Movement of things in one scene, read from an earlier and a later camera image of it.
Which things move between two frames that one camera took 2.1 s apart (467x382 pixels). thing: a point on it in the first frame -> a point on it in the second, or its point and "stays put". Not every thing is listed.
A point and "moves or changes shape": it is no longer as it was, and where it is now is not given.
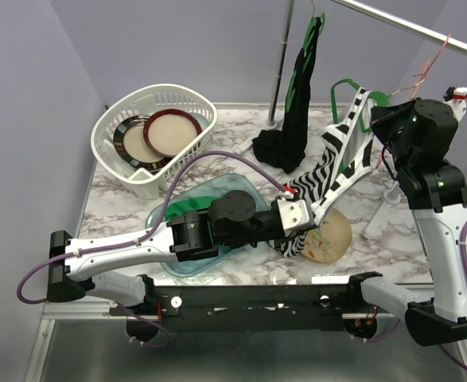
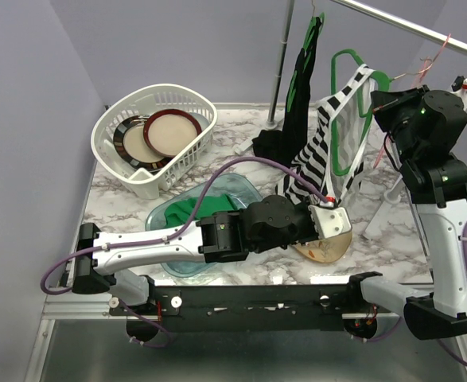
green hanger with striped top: [351, 134] -> [367, 99]
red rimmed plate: [169, 132] stays put
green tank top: [192, 204] stays put
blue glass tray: [184, 267] stays put
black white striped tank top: [345, 142] moves or changes shape
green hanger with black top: [298, 91] stays put
